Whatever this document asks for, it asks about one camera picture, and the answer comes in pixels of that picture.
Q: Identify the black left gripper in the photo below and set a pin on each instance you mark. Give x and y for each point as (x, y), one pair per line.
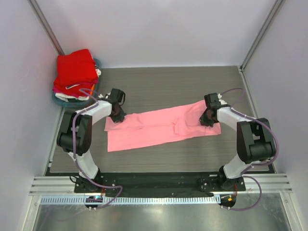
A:
(118, 115)

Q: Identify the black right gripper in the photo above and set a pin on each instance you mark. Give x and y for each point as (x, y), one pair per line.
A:
(206, 118)

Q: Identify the pink t-shirt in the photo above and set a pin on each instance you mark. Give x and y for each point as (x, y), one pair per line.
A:
(158, 127)

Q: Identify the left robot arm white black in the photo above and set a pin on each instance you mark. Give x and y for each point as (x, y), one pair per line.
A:
(75, 132)

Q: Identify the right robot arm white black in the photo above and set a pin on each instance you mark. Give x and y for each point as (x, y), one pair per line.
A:
(255, 144)

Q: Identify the orange folded t-shirt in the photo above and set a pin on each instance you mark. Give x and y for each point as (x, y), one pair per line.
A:
(92, 87)

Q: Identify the teal plastic basket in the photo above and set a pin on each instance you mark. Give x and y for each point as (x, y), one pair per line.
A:
(74, 103)

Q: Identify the white folded t-shirt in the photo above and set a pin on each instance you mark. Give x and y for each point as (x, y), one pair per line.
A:
(65, 97)

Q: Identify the red folded t-shirt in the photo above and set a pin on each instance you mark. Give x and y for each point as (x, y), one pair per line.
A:
(75, 71)

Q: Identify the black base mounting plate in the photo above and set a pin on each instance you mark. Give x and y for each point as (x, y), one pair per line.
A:
(161, 184)

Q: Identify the white slotted cable duct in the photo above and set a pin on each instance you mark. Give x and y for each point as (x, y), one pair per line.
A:
(95, 200)

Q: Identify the aluminium frame rail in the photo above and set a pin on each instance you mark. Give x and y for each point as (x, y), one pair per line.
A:
(53, 185)

